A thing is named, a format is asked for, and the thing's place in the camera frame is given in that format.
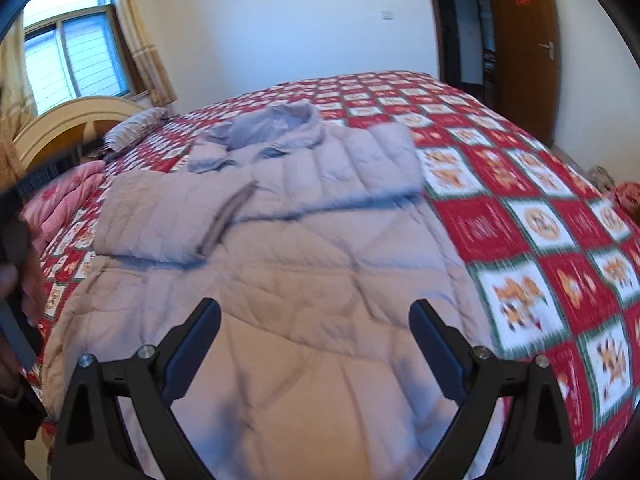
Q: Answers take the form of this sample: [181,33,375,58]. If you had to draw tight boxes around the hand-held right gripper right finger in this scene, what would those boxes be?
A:
[408,298,577,480]

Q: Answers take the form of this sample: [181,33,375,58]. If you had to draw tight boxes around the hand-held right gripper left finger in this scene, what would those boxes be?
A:
[50,298,223,480]

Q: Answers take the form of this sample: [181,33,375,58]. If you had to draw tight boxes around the light grey down jacket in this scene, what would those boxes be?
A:
[42,100,506,480]

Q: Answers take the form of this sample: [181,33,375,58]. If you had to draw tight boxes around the pink quilt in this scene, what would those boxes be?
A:
[20,160,108,331]

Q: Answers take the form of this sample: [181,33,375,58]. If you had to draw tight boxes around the wooden bed headboard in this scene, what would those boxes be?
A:
[12,96,151,173]

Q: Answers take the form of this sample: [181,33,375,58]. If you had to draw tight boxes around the red printed bedspread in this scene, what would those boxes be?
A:
[30,71,640,480]

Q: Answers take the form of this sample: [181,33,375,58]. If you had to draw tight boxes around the striped pillow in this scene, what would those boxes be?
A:
[102,107,171,153]

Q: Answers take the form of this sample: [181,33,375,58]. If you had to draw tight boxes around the window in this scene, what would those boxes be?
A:
[20,0,133,116]

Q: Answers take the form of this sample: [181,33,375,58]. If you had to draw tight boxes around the beige curtain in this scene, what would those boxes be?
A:
[107,0,178,106]

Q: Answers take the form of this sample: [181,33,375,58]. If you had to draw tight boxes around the brown wooden door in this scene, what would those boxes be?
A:
[482,0,561,148]

